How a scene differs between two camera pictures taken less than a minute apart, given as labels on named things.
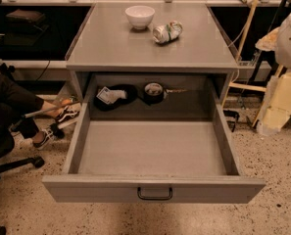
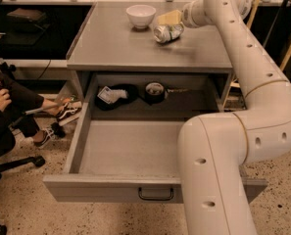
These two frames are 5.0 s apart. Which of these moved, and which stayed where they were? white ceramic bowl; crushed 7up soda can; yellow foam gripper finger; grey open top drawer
Moved: yellow foam gripper finger
Stayed: white ceramic bowl; crushed 7up soda can; grey open top drawer
